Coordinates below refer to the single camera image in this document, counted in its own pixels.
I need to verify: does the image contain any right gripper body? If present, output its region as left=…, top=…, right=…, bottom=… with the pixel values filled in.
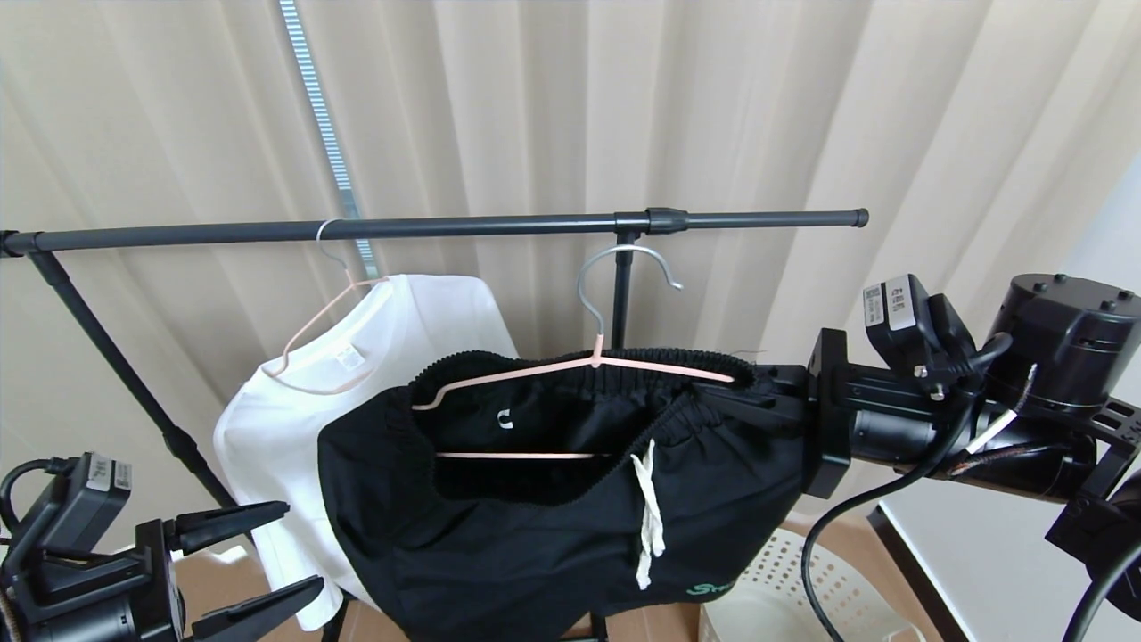
left=807, top=328, right=1097, bottom=500

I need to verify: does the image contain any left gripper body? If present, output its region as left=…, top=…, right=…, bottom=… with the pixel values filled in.
left=0, top=522, right=184, bottom=642

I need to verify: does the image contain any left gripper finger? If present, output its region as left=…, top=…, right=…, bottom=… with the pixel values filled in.
left=165, top=501, right=291, bottom=554
left=192, top=575, right=324, bottom=642

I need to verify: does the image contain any white printed t-shirt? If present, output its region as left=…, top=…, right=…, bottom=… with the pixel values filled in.
left=213, top=273, right=520, bottom=632

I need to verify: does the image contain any pink clothes hanger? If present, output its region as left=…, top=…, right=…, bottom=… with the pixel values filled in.
left=265, top=219, right=393, bottom=395
left=412, top=244, right=736, bottom=460

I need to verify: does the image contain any black garment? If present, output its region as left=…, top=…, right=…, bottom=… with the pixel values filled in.
left=318, top=348, right=817, bottom=642

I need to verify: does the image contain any white laundry basket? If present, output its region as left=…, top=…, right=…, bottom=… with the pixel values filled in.
left=698, top=528, right=928, bottom=642

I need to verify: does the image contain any black clothes rack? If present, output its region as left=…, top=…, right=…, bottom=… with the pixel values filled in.
left=0, top=207, right=870, bottom=642

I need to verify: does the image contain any beige curtain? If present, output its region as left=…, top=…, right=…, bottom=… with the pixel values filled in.
left=0, top=0, right=1141, bottom=554

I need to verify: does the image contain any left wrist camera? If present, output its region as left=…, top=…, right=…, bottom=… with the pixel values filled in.
left=0, top=452, right=135, bottom=585

